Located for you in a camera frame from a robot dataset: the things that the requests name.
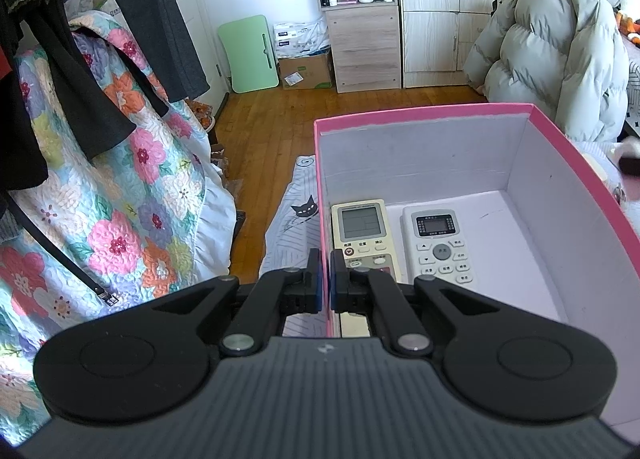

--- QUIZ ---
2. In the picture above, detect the floral quilt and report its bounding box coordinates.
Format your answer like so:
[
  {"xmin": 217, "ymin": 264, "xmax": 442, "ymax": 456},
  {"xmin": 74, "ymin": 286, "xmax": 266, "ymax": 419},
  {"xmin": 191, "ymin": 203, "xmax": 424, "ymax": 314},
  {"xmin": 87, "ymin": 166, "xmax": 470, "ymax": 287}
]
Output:
[{"xmin": 0, "ymin": 9, "xmax": 236, "ymax": 435}]

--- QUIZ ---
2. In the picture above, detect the pink cardboard box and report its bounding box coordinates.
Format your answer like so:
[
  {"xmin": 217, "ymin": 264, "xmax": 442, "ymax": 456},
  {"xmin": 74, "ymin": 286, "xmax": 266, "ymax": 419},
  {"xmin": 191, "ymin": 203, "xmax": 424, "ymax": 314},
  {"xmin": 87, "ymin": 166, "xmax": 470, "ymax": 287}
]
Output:
[{"xmin": 314, "ymin": 103, "xmax": 640, "ymax": 440}]

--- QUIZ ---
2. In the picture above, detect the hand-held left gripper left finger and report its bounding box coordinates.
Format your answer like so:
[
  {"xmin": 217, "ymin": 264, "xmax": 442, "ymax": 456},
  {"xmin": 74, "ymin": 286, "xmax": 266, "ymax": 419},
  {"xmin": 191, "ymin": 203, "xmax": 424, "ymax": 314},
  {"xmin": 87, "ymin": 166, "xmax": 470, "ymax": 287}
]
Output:
[{"xmin": 150, "ymin": 249, "xmax": 323, "ymax": 356}]

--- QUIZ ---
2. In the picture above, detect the pale grey puffer jacket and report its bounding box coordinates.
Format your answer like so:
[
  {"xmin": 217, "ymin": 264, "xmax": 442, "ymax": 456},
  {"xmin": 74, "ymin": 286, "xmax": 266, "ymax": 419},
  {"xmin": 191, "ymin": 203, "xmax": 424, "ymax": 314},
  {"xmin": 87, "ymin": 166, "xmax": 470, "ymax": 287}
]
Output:
[{"xmin": 462, "ymin": 0, "xmax": 630, "ymax": 144}]

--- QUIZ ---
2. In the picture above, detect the green folding board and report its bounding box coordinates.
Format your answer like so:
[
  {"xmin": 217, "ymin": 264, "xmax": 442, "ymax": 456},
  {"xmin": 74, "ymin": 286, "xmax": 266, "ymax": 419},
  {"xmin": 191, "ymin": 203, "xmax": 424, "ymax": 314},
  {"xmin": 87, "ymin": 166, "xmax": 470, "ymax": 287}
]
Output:
[{"xmin": 218, "ymin": 15, "xmax": 280, "ymax": 94}]

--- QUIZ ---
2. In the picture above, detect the black jacket with white piping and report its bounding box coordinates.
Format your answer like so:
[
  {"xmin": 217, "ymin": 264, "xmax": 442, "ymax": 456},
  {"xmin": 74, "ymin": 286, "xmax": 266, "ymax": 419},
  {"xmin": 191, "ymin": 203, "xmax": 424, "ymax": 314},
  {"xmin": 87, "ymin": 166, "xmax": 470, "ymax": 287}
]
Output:
[{"xmin": 0, "ymin": 0, "xmax": 51, "ymax": 220}]

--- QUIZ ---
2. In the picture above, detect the black belt with buckle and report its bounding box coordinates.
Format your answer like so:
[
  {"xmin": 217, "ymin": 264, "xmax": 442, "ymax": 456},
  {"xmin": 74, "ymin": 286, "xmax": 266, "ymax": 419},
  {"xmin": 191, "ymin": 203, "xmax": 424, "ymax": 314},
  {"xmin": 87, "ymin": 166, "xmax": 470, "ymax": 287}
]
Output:
[{"xmin": 0, "ymin": 189, "xmax": 121, "ymax": 308}]

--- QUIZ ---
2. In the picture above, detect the dark grey long-sleeve garment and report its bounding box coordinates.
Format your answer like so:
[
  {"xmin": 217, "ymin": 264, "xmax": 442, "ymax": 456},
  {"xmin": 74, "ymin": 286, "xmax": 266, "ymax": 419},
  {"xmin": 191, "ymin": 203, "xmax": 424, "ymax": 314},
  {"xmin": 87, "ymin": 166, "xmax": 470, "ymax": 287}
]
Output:
[{"xmin": 87, "ymin": 0, "xmax": 211, "ymax": 102}]

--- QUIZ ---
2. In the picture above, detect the wooden shelf cabinet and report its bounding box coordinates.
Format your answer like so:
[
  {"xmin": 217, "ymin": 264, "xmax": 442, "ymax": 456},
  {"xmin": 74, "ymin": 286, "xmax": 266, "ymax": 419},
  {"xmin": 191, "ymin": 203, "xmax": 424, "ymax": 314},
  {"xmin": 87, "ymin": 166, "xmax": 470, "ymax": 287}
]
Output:
[{"xmin": 309, "ymin": 0, "xmax": 403, "ymax": 94}]

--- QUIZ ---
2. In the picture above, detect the white plastic tissue package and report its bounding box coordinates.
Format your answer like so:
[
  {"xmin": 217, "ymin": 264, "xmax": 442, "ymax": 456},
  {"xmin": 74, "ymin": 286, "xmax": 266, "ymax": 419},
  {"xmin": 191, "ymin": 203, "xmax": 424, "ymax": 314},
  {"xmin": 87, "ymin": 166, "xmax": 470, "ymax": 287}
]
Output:
[{"xmin": 272, "ymin": 14, "xmax": 332, "ymax": 60}]

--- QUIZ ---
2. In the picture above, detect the cardboard box with label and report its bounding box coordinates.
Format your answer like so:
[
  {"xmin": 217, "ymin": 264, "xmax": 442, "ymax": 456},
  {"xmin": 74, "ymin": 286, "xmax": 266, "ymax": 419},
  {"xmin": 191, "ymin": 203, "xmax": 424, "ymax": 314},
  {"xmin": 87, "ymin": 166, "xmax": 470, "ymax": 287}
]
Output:
[{"xmin": 277, "ymin": 50, "xmax": 335, "ymax": 90}]

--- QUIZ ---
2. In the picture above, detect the beige remote control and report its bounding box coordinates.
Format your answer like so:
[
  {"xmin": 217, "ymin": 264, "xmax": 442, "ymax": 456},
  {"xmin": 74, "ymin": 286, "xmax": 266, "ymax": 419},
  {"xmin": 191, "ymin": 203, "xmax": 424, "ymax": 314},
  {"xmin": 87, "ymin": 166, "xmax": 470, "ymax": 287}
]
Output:
[{"xmin": 331, "ymin": 199, "xmax": 402, "ymax": 286}]

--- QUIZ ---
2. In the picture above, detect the light wood wardrobe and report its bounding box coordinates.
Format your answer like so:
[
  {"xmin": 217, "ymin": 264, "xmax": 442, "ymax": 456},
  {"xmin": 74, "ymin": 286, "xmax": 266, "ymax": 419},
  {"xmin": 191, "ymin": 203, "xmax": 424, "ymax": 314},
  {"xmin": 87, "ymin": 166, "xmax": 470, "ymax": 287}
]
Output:
[{"xmin": 392, "ymin": 0, "xmax": 553, "ymax": 88}]

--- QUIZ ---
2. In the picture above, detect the orange plush toy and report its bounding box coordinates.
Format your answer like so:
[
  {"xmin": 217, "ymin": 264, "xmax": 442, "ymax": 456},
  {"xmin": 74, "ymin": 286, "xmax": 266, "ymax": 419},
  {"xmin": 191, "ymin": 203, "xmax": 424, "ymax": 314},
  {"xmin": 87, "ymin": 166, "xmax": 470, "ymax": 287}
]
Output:
[{"xmin": 617, "ymin": 11, "xmax": 640, "ymax": 46}]

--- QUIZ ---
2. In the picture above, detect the white door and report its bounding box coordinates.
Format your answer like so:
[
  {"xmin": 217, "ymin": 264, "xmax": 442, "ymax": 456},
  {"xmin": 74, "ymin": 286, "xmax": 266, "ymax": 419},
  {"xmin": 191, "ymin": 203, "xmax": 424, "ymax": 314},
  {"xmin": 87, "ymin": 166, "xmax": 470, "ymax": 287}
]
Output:
[{"xmin": 152, "ymin": 0, "xmax": 223, "ymax": 110}]

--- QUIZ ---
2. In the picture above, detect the white remote control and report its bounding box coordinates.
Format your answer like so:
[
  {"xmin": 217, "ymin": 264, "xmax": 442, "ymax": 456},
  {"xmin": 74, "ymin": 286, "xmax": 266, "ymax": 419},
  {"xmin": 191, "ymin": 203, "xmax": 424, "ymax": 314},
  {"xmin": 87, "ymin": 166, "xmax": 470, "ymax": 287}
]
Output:
[{"xmin": 400, "ymin": 205, "xmax": 477, "ymax": 290}]

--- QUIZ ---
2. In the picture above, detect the white cat print tablecloth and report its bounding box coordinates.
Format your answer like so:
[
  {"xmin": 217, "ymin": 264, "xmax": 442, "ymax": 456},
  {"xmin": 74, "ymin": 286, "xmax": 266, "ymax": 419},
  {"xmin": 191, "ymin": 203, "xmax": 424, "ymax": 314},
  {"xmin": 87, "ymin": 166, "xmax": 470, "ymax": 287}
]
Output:
[{"xmin": 259, "ymin": 154, "xmax": 331, "ymax": 340}]

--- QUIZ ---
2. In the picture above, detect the black ruffled garment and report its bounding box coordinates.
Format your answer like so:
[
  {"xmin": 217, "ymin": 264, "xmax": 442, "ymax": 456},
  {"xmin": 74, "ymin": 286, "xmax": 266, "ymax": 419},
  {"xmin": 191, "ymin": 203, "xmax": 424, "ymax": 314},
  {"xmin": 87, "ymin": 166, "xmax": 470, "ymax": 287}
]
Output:
[{"xmin": 7, "ymin": 0, "xmax": 171, "ymax": 162}]

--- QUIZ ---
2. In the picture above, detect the grey patterned bedspread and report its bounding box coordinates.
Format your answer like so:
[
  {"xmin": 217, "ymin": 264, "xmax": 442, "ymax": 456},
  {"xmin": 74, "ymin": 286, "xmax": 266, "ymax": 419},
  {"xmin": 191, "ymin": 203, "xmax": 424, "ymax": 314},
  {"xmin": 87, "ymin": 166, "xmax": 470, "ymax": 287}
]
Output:
[{"xmin": 622, "ymin": 34, "xmax": 640, "ymax": 140}]

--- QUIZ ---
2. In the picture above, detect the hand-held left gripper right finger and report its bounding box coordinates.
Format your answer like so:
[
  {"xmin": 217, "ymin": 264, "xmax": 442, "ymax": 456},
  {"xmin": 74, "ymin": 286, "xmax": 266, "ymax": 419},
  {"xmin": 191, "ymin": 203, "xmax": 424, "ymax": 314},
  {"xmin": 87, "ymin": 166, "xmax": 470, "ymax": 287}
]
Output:
[{"xmin": 329, "ymin": 250, "xmax": 501, "ymax": 357}]

